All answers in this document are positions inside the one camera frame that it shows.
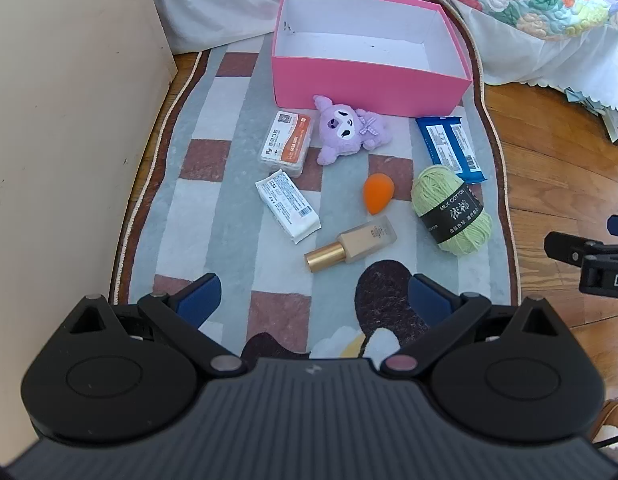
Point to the pink cardboard box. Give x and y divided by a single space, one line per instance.
359 85

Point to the checkered rug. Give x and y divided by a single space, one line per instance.
214 210

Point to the cardboard pieces under bed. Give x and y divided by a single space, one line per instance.
614 120

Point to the blue snack packet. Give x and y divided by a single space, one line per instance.
449 147

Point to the tan slipper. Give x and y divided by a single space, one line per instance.
609 420

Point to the foundation bottle with gold cap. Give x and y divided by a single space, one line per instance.
359 242

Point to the white bed skirt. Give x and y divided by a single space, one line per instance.
214 15

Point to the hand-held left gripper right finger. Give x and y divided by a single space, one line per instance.
429 297

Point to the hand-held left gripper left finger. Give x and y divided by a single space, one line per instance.
201 297

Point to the purple plush toy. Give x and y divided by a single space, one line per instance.
341 130

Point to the orange white mask packet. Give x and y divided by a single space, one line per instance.
286 142

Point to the beige cabinet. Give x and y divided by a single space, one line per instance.
64 135

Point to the orange makeup sponge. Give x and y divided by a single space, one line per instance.
378 195

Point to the green yarn ball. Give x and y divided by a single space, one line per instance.
449 210

